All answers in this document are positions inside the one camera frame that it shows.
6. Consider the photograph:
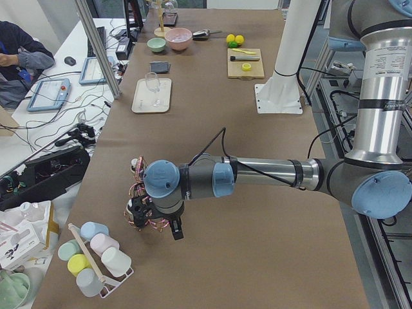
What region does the copper wire bottle basket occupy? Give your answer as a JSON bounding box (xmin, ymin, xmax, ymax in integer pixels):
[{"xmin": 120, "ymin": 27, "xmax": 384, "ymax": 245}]
[{"xmin": 124, "ymin": 156, "xmax": 169, "ymax": 232}]

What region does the cream rabbit tray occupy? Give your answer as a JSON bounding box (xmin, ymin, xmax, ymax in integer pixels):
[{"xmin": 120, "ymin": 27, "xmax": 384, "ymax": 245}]
[{"xmin": 131, "ymin": 78, "xmax": 172, "ymax": 113}]

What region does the steel ice scoop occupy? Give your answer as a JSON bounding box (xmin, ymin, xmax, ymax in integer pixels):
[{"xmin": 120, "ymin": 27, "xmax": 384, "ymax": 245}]
[{"xmin": 192, "ymin": 29, "xmax": 222, "ymax": 41}]

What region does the blue cup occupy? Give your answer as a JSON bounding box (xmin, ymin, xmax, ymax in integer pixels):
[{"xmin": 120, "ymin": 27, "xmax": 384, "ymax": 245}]
[{"xmin": 80, "ymin": 221, "xmax": 109, "ymax": 241}]

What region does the grey cup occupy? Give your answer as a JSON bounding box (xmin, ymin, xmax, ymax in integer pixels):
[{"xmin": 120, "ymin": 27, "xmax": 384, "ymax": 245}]
[{"xmin": 76, "ymin": 268, "xmax": 104, "ymax": 297}]

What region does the pink bowl of ice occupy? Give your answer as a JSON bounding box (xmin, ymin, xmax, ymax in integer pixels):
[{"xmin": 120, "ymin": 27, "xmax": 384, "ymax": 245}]
[{"xmin": 165, "ymin": 28, "xmax": 192, "ymax": 51}]

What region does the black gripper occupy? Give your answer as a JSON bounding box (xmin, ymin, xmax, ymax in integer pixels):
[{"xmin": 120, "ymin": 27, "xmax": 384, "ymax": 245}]
[{"xmin": 129, "ymin": 194, "xmax": 184, "ymax": 240}]

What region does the yellow plastic knife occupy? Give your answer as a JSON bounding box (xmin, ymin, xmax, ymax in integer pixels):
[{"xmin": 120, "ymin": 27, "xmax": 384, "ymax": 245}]
[{"xmin": 231, "ymin": 48, "xmax": 257, "ymax": 55}]

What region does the seated person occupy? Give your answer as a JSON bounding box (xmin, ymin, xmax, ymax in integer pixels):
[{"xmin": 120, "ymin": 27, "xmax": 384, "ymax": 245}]
[{"xmin": 1, "ymin": 21, "xmax": 55, "ymax": 109}]

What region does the green empty bowl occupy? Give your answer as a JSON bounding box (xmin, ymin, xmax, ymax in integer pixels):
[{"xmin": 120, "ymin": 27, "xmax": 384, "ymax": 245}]
[{"xmin": 147, "ymin": 37, "xmax": 166, "ymax": 53}]

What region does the teach pendant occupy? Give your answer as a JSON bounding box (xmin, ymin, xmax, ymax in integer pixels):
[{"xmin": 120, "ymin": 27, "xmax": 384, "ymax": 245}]
[
  {"xmin": 79, "ymin": 57, "xmax": 106, "ymax": 86},
  {"xmin": 26, "ymin": 78, "xmax": 71, "ymax": 112}
]

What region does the bamboo cutting board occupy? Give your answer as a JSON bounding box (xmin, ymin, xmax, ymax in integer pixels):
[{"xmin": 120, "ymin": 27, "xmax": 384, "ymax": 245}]
[{"xmin": 227, "ymin": 48, "xmax": 265, "ymax": 79}]

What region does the half lemon slice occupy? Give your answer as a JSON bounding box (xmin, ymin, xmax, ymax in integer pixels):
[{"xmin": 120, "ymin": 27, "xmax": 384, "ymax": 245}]
[{"xmin": 241, "ymin": 63, "xmax": 252, "ymax": 71}]

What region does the black computer mouse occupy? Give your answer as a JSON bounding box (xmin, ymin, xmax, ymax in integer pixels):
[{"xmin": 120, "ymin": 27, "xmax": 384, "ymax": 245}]
[{"xmin": 64, "ymin": 56, "xmax": 77, "ymax": 66}]

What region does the pink cup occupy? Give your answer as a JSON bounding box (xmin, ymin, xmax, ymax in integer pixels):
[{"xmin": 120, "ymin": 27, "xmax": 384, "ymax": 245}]
[{"xmin": 90, "ymin": 233, "xmax": 120, "ymax": 257}]

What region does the clear wine glass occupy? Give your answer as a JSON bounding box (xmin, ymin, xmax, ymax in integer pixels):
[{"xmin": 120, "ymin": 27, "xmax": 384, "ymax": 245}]
[{"xmin": 145, "ymin": 72, "xmax": 161, "ymax": 107}]

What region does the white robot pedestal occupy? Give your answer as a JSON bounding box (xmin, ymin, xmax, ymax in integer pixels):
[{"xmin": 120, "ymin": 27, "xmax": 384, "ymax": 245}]
[{"xmin": 255, "ymin": 0, "xmax": 322, "ymax": 115}]

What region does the lower teach pendant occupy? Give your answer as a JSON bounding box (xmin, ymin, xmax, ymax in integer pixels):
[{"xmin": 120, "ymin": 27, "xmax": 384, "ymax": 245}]
[{"xmin": 26, "ymin": 78, "xmax": 71, "ymax": 112}]

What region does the white cup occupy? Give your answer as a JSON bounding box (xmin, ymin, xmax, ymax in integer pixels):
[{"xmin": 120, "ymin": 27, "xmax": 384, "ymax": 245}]
[{"xmin": 101, "ymin": 247, "xmax": 131, "ymax": 277}]

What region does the upper teach pendant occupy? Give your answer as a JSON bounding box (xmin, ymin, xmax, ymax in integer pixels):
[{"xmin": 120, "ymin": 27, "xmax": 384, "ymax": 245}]
[{"xmin": 79, "ymin": 57, "xmax": 106, "ymax": 86}]

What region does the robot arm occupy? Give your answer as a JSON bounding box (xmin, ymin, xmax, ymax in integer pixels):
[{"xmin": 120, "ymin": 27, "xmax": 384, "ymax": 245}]
[{"xmin": 126, "ymin": 1, "xmax": 411, "ymax": 239}]

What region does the green cup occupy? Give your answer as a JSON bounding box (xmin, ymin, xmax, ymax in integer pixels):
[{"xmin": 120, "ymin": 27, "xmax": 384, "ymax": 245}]
[{"xmin": 57, "ymin": 239, "xmax": 82, "ymax": 261}]

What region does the wooden mug tree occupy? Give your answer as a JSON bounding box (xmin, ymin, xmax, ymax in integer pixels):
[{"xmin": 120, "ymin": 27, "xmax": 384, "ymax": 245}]
[{"xmin": 147, "ymin": 0, "xmax": 171, "ymax": 38}]

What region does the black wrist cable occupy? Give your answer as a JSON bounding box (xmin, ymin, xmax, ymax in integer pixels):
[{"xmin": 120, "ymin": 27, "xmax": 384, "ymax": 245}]
[{"xmin": 188, "ymin": 127, "xmax": 306, "ymax": 191}]

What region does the grey folded cloth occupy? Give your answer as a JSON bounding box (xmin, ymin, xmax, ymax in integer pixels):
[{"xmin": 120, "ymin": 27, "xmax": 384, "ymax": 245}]
[{"xmin": 149, "ymin": 61, "xmax": 171, "ymax": 74}]

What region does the yellow cup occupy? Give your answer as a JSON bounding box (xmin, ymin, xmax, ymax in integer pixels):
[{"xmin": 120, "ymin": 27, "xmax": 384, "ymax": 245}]
[{"xmin": 67, "ymin": 254, "xmax": 91, "ymax": 277}]

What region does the white cup rack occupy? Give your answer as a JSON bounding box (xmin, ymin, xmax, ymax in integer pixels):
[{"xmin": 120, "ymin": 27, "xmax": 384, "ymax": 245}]
[{"xmin": 68, "ymin": 223, "xmax": 134, "ymax": 299}]

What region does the aluminium frame post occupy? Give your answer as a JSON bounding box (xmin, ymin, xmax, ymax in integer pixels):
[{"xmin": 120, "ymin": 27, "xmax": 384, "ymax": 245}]
[{"xmin": 74, "ymin": 0, "xmax": 120, "ymax": 99}]

